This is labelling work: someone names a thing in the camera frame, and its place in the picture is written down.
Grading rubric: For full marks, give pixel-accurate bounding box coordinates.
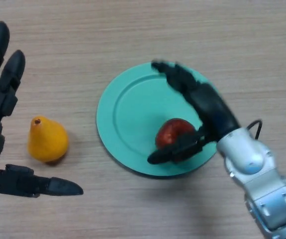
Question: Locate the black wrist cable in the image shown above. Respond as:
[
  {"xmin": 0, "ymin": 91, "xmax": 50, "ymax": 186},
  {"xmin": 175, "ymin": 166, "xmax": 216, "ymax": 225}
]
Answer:
[{"xmin": 246, "ymin": 119, "xmax": 263, "ymax": 140}]

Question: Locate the red apple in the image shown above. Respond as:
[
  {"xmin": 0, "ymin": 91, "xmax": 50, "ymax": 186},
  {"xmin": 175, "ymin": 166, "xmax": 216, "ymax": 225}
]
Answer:
[{"xmin": 156, "ymin": 118, "xmax": 196, "ymax": 163}]

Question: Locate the yellow pear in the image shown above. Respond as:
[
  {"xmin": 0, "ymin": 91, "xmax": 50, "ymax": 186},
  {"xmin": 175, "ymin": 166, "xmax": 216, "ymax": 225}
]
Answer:
[{"xmin": 27, "ymin": 116, "xmax": 70, "ymax": 163}]

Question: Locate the green round plate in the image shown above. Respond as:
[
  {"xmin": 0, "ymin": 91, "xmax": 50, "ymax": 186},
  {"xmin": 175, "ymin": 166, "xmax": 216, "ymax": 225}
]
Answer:
[{"xmin": 96, "ymin": 62, "xmax": 220, "ymax": 177}]

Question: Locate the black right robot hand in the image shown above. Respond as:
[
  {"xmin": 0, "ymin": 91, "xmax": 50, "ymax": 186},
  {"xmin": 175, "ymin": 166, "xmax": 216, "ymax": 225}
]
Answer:
[{"xmin": 147, "ymin": 59, "xmax": 241, "ymax": 165}]

